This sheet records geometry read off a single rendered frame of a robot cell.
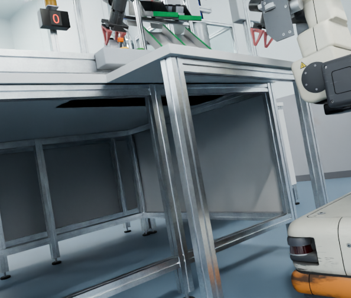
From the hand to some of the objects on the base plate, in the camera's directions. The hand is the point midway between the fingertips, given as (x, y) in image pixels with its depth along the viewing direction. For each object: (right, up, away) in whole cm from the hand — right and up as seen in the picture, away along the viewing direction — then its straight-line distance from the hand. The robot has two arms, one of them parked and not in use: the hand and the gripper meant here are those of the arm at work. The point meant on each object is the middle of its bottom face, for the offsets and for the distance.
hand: (110, 43), depth 160 cm
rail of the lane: (-8, -22, -30) cm, 38 cm away
